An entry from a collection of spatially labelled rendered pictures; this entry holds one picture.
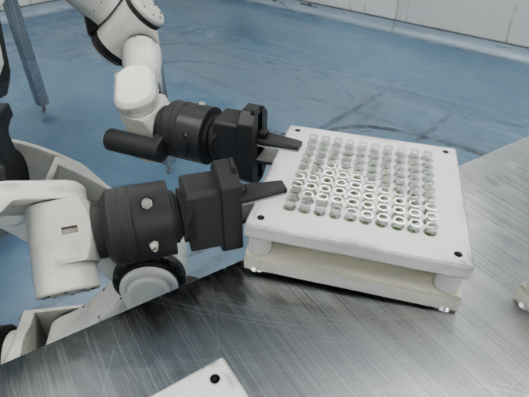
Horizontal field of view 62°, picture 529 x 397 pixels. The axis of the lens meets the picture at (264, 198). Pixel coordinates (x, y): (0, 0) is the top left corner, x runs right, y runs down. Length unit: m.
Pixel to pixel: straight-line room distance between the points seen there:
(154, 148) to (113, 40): 0.31
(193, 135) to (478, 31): 3.68
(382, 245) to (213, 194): 0.19
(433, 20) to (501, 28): 0.56
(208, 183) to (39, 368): 0.25
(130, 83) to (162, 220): 0.30
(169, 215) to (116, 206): 0.06
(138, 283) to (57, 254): 0.39
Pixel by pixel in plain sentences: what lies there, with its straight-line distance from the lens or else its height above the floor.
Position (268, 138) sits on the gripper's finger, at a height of 0.90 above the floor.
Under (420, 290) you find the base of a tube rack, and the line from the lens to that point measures 0.52.
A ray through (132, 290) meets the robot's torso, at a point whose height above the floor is 0.57.
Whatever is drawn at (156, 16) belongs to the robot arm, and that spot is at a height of 0.99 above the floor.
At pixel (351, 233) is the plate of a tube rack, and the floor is 0.89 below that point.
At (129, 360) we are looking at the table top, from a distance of 0.49.
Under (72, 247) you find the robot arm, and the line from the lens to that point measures 0.50.
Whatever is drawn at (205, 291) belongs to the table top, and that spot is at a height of 0.82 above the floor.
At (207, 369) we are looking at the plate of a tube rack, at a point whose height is 0.89.
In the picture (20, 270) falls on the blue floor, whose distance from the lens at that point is 1.91.
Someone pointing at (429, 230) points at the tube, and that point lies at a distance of 0.51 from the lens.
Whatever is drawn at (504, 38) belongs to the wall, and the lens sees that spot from 4.14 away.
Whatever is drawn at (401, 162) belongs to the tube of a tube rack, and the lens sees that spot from 0.62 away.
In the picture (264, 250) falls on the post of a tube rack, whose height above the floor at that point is 0.86.
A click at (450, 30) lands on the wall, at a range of 4.26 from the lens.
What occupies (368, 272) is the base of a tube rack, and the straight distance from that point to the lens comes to 0.52.
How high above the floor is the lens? 1.22
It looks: 37 degrees down
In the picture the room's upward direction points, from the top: straight up
